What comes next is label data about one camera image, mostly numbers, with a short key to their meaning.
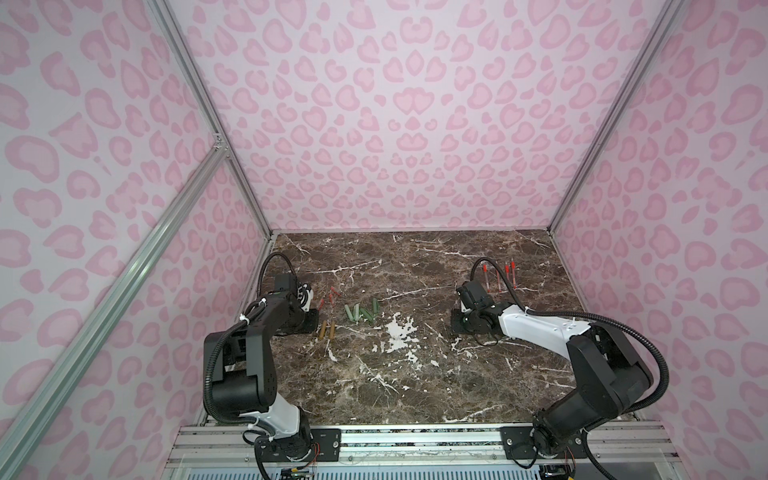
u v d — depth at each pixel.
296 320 0.79
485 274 1.08
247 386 0.45
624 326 0.43
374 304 0.98
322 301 1.00
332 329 0.93
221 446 0.75
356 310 0.98
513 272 1.07
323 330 0.93
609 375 0.45
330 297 1.01
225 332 0.46
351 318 0.95
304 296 0.82
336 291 1.03
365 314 0.96
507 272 1.07
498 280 1.04
